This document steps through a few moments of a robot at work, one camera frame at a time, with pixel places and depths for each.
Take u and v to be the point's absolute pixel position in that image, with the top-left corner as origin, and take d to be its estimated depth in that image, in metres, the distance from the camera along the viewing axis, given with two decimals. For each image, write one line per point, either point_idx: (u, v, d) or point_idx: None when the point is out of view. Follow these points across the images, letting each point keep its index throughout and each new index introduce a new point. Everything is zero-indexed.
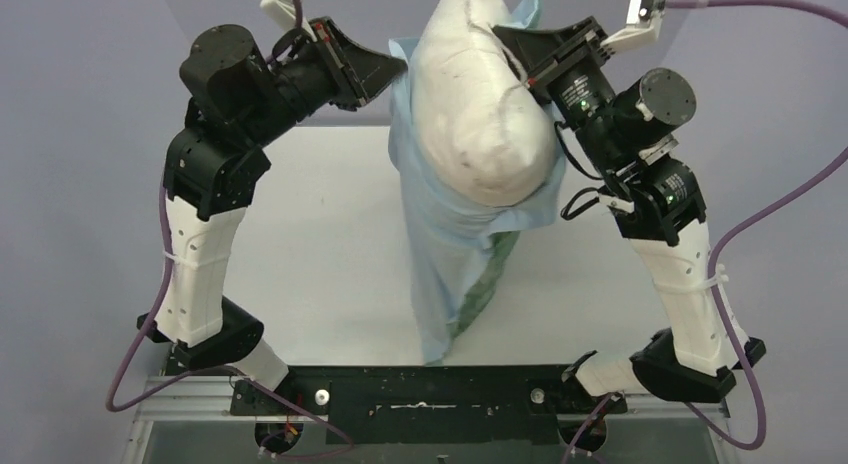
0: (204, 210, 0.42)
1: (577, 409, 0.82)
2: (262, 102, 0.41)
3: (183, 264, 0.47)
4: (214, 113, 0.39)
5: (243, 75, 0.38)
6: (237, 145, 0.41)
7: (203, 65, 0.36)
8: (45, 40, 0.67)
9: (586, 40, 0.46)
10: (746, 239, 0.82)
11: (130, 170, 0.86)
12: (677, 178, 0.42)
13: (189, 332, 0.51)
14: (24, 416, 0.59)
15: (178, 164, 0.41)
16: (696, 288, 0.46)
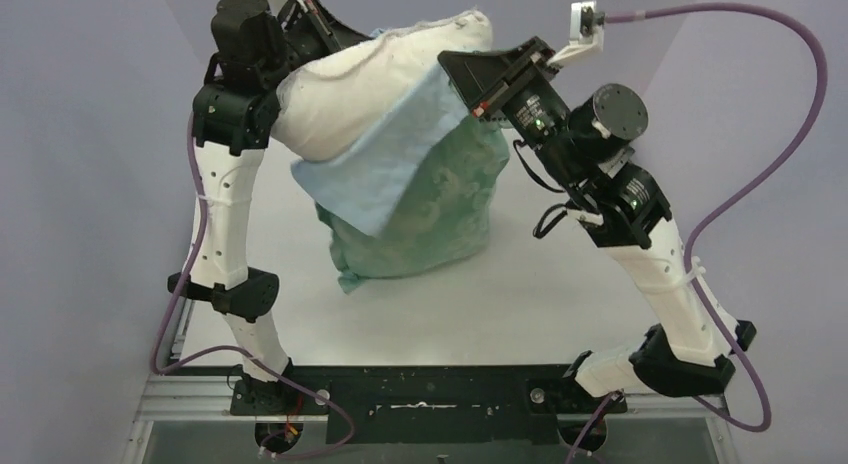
0: (237, 144, 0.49)
1: (577, 409, 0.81)
2: (273, 56, 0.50)
3: (218, 203, 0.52)
4: (240, 60, 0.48)
5: (263, 28, 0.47)
6: (258, 91, 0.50)
7: (230, 16, 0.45)
8: (43, 37, 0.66)
9: (531, 62, 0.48)
10: (749, 238, 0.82)
11: (129, 170, 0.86)
12: (638, 183, 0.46)
13: (227, 273, 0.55)
14: (24, 415, 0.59)
15: (207, 110, 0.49)
16: (678, 284, 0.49)
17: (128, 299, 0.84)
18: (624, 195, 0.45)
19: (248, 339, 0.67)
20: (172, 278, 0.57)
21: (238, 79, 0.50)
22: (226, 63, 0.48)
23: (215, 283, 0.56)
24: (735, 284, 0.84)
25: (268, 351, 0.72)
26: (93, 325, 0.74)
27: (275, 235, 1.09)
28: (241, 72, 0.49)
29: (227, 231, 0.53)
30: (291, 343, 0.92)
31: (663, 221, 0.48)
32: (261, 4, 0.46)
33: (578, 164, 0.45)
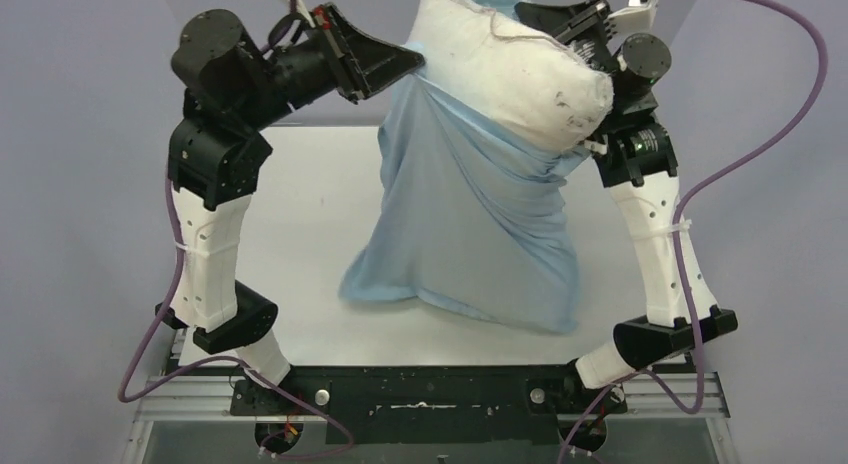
0: (210, 200, 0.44)
1: (576, 409, 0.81)
2: (255, 90, 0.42)
3: (197, 252, 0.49)
4: (209, 102, 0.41)
5: (235, 63, 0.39)
6: (236, 134, 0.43)
7: (191, 54, 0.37)
8: (41, 38, 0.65)
9: (596, 12, 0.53)
10: (753, 239, 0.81)
11: (128, 170, 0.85)
12: (651, 135, 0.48)
13: (209, 318, 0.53)
14: (25, 417, 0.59)
15: (181, 155, 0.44)
16: (659, 232, 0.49)
17: (128, 300, 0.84)
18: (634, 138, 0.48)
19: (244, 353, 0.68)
20: None
21: (215, 120, 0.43)
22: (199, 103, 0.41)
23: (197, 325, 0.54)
24: (739, 285, 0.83)
25: (266, 363, 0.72)
26: (93, 329, 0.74)
27: (274, 234, 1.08)
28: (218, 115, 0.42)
29: (206, 281, 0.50)
30: (290, 344, 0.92)
31: (669, 176, 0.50)
32: (226, 37, 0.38)
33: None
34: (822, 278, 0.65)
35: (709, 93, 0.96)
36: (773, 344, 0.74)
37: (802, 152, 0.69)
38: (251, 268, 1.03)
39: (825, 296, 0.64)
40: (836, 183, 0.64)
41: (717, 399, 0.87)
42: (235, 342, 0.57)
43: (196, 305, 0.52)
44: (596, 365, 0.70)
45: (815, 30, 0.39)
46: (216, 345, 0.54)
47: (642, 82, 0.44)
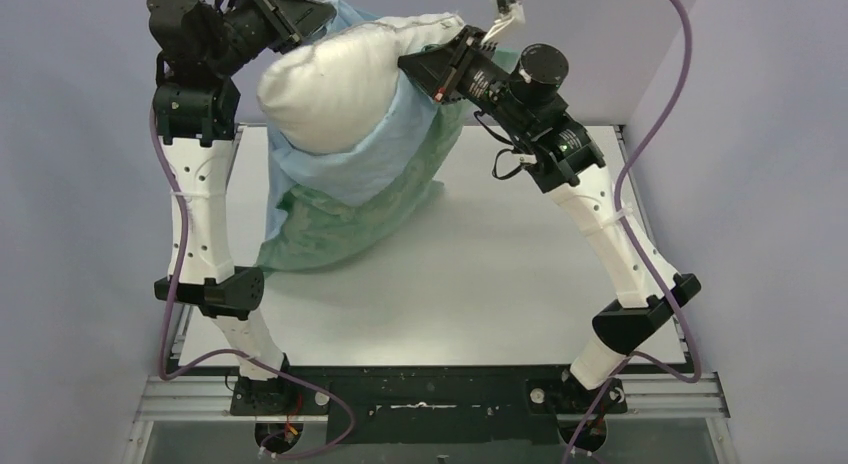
0: (206, 137, 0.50)
1: (577, 409, 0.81)
2: (217, 45, 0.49)
3: (198, 196, 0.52)
4: (189, 56, 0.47)
5: (203, 17, 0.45)
6: (214, 83, 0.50)
7: (165, 13, 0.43)
8: (42, 38, 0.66)
9: (469, 45, 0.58)
10: (750, 238, 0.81)
11: (125, 170, 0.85)
12: (572, 134, 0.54)
13: (215, 264, 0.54)
14: (24, 415, 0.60)
15: (170, 108, 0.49)
16: (607, 223, 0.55)
17: (128, 302, 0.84)
18: (554, 140, 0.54)
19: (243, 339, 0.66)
20: (157, 283, 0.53)
21: (190, 74, 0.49)
22: (174, 62, 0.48)
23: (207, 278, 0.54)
24: (740, 288, 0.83)
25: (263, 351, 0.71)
26: (92, 330, 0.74)
27: None
28: (193, 67, 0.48)
29: (209, 223, 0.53)
30: (289, 344, 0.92)
31: (595, 166, 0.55)
32: None
33: (517, 112, 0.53)
34: (819, 281, 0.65)
35: (707, 95, 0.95)
36: (772, 346, 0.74)
37: (801, 153, 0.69)
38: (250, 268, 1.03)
39: (823, 299, 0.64)
40: (830, 183, 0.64)
41: (717, 398, 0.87)
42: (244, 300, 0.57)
43: (201, 256, 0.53)
44: (589, 361, 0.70)
45: (683, 4, 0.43)
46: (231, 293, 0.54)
47: (550, 89, 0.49)
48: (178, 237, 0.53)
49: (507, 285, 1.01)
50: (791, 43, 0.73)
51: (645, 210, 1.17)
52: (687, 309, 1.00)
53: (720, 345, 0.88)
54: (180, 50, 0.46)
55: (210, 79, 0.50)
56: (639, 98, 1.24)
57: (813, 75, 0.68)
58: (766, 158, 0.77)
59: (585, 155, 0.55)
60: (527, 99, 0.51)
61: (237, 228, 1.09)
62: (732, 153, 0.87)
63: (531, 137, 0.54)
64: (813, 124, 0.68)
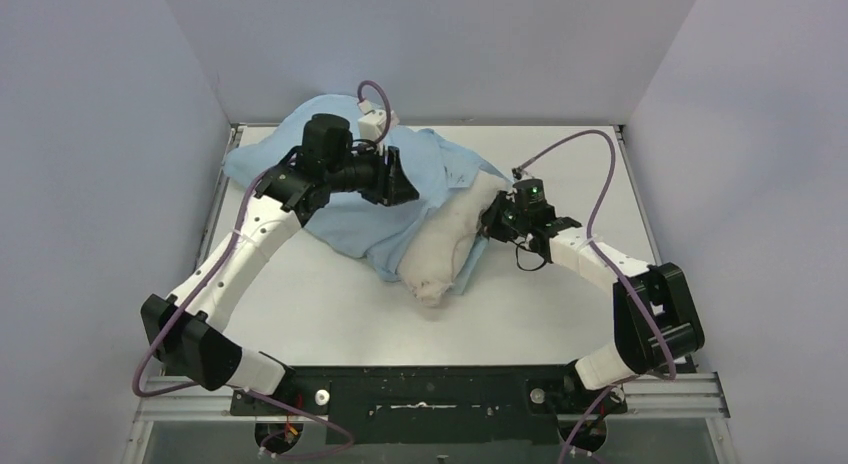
0: (291, 202, 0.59)
1: (577, 409, 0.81)
2: (338, 159, 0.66)
3: (248, 242, 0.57)
4: (314, 153, 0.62)
5: (339, 139, 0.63)
6: (317, 179, 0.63)
7: (322, 123, 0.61)
8: (55, 39, 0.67)
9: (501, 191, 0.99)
10: (746, 238, 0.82)
11: (132, 171, 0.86)
12: (557, 220, 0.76)
13: (214, 303, 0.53)
14: (26, 413, 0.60)
15: (278, 177, 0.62)
16: (581, 246, 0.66)
17: (129, 302, 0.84)
18: (544, 225, 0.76)
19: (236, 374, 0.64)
20: (152, 298, 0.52)
21: (305, 168, 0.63)
22: (302, 155, 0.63)
23: (197, 311, 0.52)
24: (740, 290, 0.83)
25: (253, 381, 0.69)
26: (96, 327, 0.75)
27: None
28: (311, 164, 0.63)
29: (242, 268, 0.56)
30: (291, 344, 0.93)
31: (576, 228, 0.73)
32: (344, 121, 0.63)
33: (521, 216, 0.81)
34: (820, 284, 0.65)
35: (708, 96, 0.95)
36: (770, 347, 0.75)
37: (797, 153, 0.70)
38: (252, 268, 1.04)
39: (820, 298, 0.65)
40: (825, 182, 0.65)
41: (717, 399, 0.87)
42: (213, 365, 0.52)
43: (212, 289, 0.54)
44: (596, 366, 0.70)
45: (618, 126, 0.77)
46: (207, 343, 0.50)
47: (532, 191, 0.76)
48: (207, 269, 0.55)
49: (508, 287, 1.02)
50: (795, 44, 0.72)
51: (644, 211, 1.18)
52: None
53: (719, 345, 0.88)
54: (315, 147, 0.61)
55: (318, 177, 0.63)
56: (636, 101, 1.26)
57: (817, 77, 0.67)
58: (762, 159, 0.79)
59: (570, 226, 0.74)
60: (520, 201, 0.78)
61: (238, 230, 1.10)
62: (727, 153, 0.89)
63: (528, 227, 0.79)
64: (809, 123, 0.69)
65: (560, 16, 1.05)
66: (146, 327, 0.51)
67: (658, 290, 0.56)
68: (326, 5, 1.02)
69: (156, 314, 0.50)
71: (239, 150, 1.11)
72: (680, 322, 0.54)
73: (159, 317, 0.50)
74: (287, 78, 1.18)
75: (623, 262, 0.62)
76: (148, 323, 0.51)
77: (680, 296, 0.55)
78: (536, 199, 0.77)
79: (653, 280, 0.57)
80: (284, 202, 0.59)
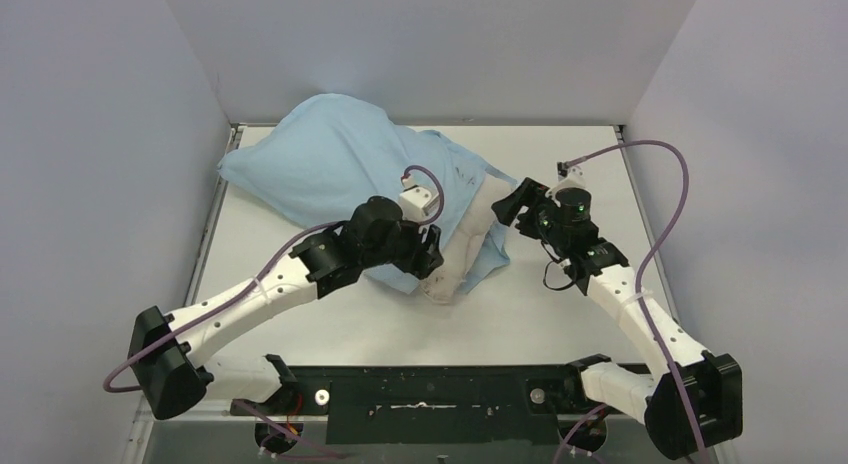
0: (316, 275, 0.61)
1: (577, 409, 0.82)
2: (377, 247, 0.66)
3: (262, 295, 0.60)
4: (357, 234, 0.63)
5: (385, 230, 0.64)
6: (349, 263, 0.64)
7: (374, 210, 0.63)
8: (54, 38, 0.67)
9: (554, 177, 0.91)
10: (744, 238, 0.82)
11: (131, 172, 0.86)
12: (605, 249, 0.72)
13: (200, 341, 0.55)
14: (29, 414, 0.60)
15: (317, 246, 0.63)
16: (627, 301, 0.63)
17: (129, 302, 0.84)
18: (585, 252, 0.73)
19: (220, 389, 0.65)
20: (147, 310, 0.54)
21: (342, 251, 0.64)
22: (346, 232, 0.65)
23: (183, 341, 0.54)
24: (741, 289, 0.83)
25: (244, 390, 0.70)
26: (96, 328, 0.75)
27: (275, 237, 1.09)
28: (351, 246, 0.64)
29: (244, 315, 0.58)
30: (291, 344, 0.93)
31: (622, 266, 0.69)
32: (398, 214, 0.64)
33: (563, 236, 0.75)
34: (820, 284, 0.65)
35: (707, 97, 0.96)
36: (771, 347, 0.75)
37: (795, 154, 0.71)
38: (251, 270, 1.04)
39: (820, 299, 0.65)
40: (823, 182, 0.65)
41: None
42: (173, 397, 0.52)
43: (207, 329, 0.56)
44: (607, 390, 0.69)
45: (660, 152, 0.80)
46: (177, 375, 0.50)
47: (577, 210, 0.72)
48: (214, 302, 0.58)
49: (509, 287, 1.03)
50: (797, 44, 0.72)
51: (644, 210, 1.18)
52: (688, 308, 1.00)
53: (720, 346, 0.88)
54: (359, 229, 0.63)
55: (353, 258, 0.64)
56: (635, 99, 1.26)
57: (819, 78, 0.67)
58: (760, 160, 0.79)
59: (616, 260, 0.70)
60: (564, 220, 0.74)
61: (237, 231, 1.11)
62: (725, 153, 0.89)
63: (569, 251, 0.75)
64: (807, 125, 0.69)
65: (560, 17, 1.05)
66: (135, 335, 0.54)
67: (706, 387, 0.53)
68: (326, 7, 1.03)
69: (147, 330, 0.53)
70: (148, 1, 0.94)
71: (236, 153, 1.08)
72: (722, 418, 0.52)
73: (147, 333, 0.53)
74: (287, 79, 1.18)
75: (674, 340, 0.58)
76: (138, 332, 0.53)
77: (730, 395, 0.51)
78: (579, 218, 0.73)
79: (704, 369, 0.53)
80: (312, 272, 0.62)
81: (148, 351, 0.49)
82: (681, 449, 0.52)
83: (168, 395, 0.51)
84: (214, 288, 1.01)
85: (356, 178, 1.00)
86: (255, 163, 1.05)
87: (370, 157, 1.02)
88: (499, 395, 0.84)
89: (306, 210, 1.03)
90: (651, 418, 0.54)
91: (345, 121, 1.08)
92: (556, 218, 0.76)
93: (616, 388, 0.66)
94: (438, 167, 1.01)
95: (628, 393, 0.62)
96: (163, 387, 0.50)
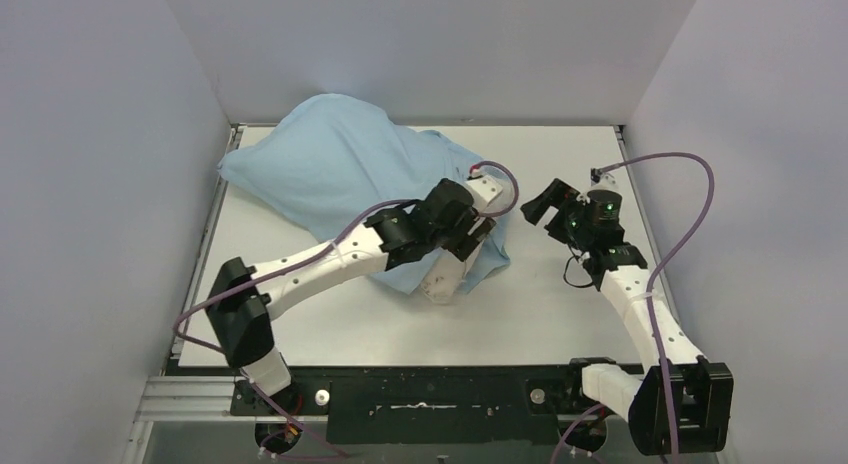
0: (390, 245, 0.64)
1: (577, 409, 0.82)
2: (447, 228, 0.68)
3: (336, 258, 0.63)
4: (429, 214, 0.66)
5: (456, 211, 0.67)
6: (422, 240, 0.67)
7: (449, 192, 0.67)
8: (54, 38, 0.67)
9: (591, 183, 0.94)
10: (743, 238, 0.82)
11: (131, 172, 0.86)
12: (626, 248, 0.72)
13: (280, 293, 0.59)
14: (29, 414, 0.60)
15: (390, 219, 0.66)
16: (635, 298, 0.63)
17: (129, 302, 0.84)
18: (607, 249, 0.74)
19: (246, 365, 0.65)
20: (233, 260, 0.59)
21: (414, 227, 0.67)
22: (419, 210, 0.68)
23: (265, 292, 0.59)
24: (740, 289, 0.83)
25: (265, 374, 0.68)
26: (96, 328, 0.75)
27: (275, 237, 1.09)
28: (423, 224, 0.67)
29: (317, 276, 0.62)
30: (291, 344, 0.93)
31: (639, 267, 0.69)
32: (470, 200, 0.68)
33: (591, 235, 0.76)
34: (820, 284, 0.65)
35: (706, 97, 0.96)
36: (771, 347, 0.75)
37: (795, 155, 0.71)
38: None
39: (820, 299, 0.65)
40: (823, 183, 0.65)
41: None
42: (247, 346, 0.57)
43: (287, 282, 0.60)
44: (602, 386, 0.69)
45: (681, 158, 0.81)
46: (257, 324, 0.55)
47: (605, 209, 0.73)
48: (293, 260, 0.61)
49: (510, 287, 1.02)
50: (797, 45, 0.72)
51: (644, 210, 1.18)
52: (688, 308, 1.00)
53: (720, 345, 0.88)
54: (434, 209, 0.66)
55: (424, 235, 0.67)
56: (635, 99, 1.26)
57: (819, 78, 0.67)
58: (759, 160, 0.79)
59: (635, 260, 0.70)
60: (593, 217, 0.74)
61: (237, 231, 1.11)
62: (724, 153, 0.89)
63: (593, 249, 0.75)
64: (807, 126, 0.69)
65: (560, 18, 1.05)
66: (220, 281, 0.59)
67: (694, 390, 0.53)
68: (326, 7, 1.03)
69: (233, 277, 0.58)
70: (148, 1, 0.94)
71: (237, 152, 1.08)
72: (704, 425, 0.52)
73: (234, 280, 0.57)
74: (287, 79, 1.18)
75: (673, 341, 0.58)
76: (223, 278, 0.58)
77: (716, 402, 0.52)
78: (607, 216, 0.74)
79: (696, 374, 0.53)
80: (385, 242, 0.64)
81: (235, 293, 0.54)
82: (656, 448, 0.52)
83: (244, 343, 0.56)
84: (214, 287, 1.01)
85: (356, 179, 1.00)
86: (255, 163, 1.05)
87: (371, 157, 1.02)
88: (499, 395, 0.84)
89: (307, 210, 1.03)
90: (634, 415, 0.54)
91: (345, 120, 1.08)
92: (586, 216, 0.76)
93: (614, 387, 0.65)
94: (439, 167, 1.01)
95: (621, 391, 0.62)
96: (242, 334, 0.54)
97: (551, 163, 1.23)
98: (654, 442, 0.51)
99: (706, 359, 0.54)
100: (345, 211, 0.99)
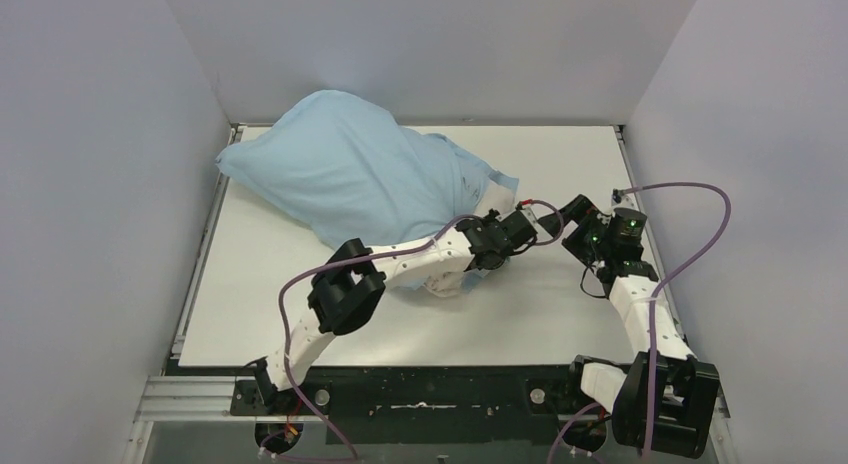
0: (478, 246, 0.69)
1: (576, 408, 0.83)
2: (516, 247, 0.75)
3: (437, 251, 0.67)
4: (508, 232, 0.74)
5: (528, 232, 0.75)
6: (501, 250, 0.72)
7: (529, 218, 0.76)
8: (55, 38, 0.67)
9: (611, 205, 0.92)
10: (742, 238, 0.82)
11: (130, 170, 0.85)
12: (643, 264, 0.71)
13: (391, 272, 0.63)
14: (25, 415, 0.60)
15: (474, 227, 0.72)
16: (639, 299, 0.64)
17: (129, 302, 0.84)
18: (622, 261, 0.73)
19: (300, 346, 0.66)
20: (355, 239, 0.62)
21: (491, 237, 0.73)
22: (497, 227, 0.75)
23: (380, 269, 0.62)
24: (741, 289, 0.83)
25: (303, 363, 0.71)
26: (96, 327, 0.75)
27: (274, 236, 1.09)
28: (498, 239, 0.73)
29: (421, 265, 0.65)
30: None
31: (650, 280, 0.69)
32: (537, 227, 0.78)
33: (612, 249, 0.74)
34: (821, 283, 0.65)
35: (706, 97, 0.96)
36: (772, 346, 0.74)
37: (794, 154, 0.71)
38: (251, 270, 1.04)
39: (822, 298, 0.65)
40: (822, 182, 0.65)
41: (718, 399, 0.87)
42: (350, 318, 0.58)
43: (397, 264, 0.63)
44: (597, 381, 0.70)
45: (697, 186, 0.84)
46: (372, 296, 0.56)
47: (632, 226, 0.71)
48: (403, 245, 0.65)
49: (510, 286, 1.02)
50: (797, 44, 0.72)
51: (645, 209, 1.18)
52: (688, 308, 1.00)
53: (720, 345, 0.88)
54: (510, 228, 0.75)
55: (502, 248, 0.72)
56: (635, 99, 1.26)
57: (819, 78, 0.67)
58: (758, 160, 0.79)
59: (646, 274, 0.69)
60: (616, 231, 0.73)
61: (237, 230, 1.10)
62: (723, 153, 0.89)
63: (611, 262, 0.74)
64: (807, 126, 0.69)
65: (560, 17, 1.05)
66: (339, 253, 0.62)
67: (681, 384, 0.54)
68: (327, 7, 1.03)
69: (354, 250, 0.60)
70: (148, 1, 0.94)
71: (236, 148, 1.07)
72: (685, 422, 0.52)
73: (356, 253, 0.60)
74: (288, 78, 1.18)
75: (666, 338, 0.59)
76: (343, 250, 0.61)
77: (698, 400, 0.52)
78: (631, 232, 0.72)
79: (684, 370, 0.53)
80: (473, 244, 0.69)
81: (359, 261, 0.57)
82: (630, 438, 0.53)
83: (352, 312, 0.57)
84: (214, 287, 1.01)
85: (359, 178, 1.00)
86: (256, 158, 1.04)
87: (375, 155, 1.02)
88: (499, 396, 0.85)
89: (310, 208, 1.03)
90: (618, 404, 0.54)
91: (349, 117, 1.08)
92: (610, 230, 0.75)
93: (608, 382, 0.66)
94: (442, 167, 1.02)
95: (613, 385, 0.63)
96: (358, 301, 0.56)
97: (552, 164, 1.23)
98: (631, 429, 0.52)
99: (695, 358, 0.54)
100: (350, 210, 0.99)
